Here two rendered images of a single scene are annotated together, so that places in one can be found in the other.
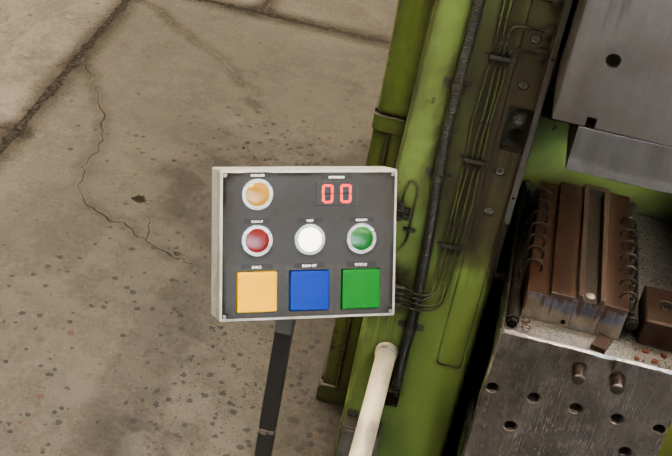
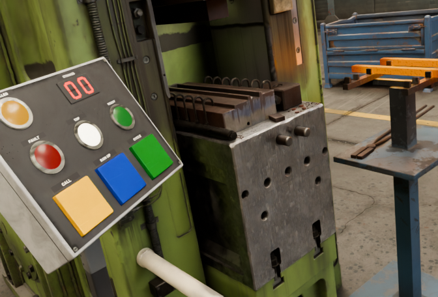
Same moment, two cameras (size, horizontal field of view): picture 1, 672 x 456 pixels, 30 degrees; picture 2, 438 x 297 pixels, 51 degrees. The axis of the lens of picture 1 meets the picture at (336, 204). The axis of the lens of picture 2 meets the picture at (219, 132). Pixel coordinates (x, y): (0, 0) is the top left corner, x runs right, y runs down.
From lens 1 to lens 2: 1.68 m
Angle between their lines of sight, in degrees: 42
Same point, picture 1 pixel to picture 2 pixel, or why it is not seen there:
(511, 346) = (242, 152)
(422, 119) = (77, 43)
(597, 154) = not seen: outside the picture
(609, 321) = (268, 104)
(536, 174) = not seen: hidden behind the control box
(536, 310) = (233, 126)
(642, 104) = not seen: outside the picture
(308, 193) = (57, 96)
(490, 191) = (148, 79)
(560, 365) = (270, 145)
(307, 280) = (115, 169)
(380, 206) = (115, 87)
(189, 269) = not seen: outside the picture
